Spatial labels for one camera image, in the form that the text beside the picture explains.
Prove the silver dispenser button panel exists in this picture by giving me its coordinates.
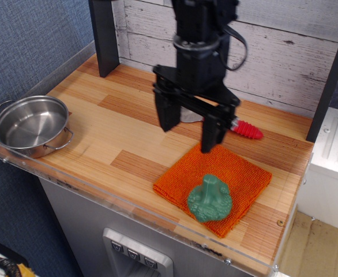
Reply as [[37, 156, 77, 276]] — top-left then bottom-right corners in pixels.
[[103, 228, 174, 276]]

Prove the white toy sink unit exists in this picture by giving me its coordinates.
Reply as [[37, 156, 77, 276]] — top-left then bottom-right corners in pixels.
[[296, 108, 338, 228]]

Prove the yellow object at corner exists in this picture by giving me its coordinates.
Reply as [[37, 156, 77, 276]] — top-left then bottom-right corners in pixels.
[[17, 264, 36, 277]]

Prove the red handled metal spoon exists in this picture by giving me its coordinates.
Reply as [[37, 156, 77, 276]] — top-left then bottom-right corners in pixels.
[[180, 107, 264, 140]]

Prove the steel pot with handles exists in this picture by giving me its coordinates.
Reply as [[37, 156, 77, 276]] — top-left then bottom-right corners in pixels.
[[0, 96, 74, 158]]

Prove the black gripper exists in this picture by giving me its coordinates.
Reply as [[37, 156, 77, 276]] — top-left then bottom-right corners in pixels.
[[153, 36, 240, 154]]

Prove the left dark grey post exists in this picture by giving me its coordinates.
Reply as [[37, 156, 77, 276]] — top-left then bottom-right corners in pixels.
[[88, 0, 120, 77]]

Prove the clear acrylic guard rail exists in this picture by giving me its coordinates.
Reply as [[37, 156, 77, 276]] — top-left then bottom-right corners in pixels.
[[0, 36, 316, 276]]

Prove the green toy broccoli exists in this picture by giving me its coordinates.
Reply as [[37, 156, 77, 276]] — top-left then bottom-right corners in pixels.
[[187, 174, 232, 223]]

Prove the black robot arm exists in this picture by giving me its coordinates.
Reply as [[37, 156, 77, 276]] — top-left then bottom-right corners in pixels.
[[153, 1, 240, 153]]

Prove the orange knitted rag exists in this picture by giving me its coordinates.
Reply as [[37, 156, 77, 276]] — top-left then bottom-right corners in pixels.
[[153, 144, 272, 238]]

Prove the black cable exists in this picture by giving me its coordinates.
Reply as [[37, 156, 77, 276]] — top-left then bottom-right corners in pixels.
[[0, 253, 20, 277]]

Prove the dark grey post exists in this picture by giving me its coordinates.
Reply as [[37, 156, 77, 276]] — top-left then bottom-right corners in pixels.
[[88, 0, 120, 77], [306, 49, 338, 143]]

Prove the right dark grey post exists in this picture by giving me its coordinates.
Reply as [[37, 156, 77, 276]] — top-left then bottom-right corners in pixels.
[[306, 49, 338, 143]]

